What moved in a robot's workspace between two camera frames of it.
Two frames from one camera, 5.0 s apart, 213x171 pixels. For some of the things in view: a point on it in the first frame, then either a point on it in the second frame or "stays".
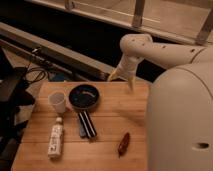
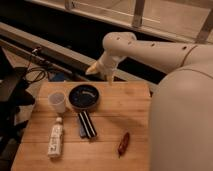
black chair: [14, 95] stays
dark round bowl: [84, 96] stays
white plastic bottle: [56, 139] stays
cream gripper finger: [131, 82] → [110, 79]
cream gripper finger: [113, 75] → [93, 69]
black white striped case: [86, 128] stays
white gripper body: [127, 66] → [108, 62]
